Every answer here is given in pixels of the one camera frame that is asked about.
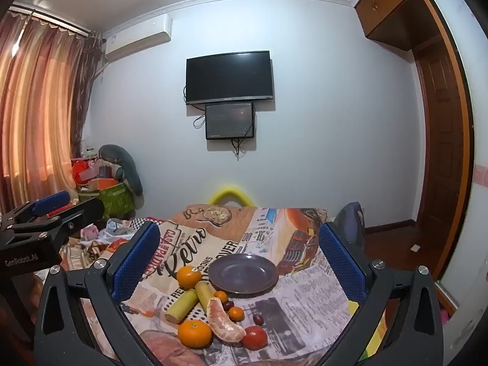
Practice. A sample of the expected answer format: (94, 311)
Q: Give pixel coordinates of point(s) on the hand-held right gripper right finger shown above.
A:
(339, 263)

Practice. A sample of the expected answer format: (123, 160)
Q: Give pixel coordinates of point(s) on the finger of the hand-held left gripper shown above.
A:
(51, 201)
(82, 211)

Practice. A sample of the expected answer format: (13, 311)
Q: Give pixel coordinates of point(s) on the white paper piece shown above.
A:
(415, 248)

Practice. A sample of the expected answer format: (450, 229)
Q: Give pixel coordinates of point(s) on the black wall television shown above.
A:
(228, 77)

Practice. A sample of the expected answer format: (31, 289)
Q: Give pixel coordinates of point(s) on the white air conditioner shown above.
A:
(137, 38)

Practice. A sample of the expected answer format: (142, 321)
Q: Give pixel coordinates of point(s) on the white blue cloth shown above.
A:
(116, 227)

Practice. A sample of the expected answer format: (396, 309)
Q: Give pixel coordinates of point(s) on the orange sheer curtain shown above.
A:
(38, 114)

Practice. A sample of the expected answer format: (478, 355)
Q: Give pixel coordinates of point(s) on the red tomato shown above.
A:
(254, 337)

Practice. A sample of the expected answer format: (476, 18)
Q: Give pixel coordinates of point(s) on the long sugarcane piece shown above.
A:
(182, 305)

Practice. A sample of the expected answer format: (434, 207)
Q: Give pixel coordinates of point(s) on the printed retro tablecloth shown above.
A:
(289, 312)

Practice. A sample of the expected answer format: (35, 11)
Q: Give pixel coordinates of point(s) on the dark purple plate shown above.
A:
(244, 274)

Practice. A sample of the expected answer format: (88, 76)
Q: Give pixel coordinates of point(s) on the wooden overhead cabinet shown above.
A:
(392, 7)

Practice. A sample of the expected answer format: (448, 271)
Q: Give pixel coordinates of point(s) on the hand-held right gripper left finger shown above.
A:
(137, 261)

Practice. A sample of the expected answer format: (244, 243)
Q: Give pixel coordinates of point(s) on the black white checkered cloth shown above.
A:
(142, 222)

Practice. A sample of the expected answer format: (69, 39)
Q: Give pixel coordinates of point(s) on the small tangerine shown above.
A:
(220, 297)
(236, 314)

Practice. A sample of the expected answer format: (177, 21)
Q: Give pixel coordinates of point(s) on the short sugarcane piece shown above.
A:
(205, 294)

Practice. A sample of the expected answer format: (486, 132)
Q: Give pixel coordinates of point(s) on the pink patterned cloth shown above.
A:
(89, 232)

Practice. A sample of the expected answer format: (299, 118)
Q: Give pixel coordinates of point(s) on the small black wall monitor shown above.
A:
(230, 121)

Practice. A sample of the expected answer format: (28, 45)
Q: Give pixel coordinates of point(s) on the large orange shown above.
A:
(189, 277)
(195, 334)

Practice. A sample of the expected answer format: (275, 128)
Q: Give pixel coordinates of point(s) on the brown wooden door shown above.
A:
(438, 141)

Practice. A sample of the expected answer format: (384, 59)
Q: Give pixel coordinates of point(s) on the dark blue chair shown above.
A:
(352, 221)

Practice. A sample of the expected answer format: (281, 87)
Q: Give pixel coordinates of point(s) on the red gift box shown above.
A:
(82, 171)

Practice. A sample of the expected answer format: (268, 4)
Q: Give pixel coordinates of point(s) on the green cardboard box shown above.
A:
(116, 200)

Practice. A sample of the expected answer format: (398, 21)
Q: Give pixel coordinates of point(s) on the peeled pomelo segment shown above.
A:
(221, 322)

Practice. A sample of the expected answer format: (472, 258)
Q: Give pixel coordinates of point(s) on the dark red grape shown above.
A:
(258, 319)
(228, 305)

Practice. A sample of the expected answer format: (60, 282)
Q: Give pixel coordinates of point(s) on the brown patterned curtain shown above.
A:
(87, 95)

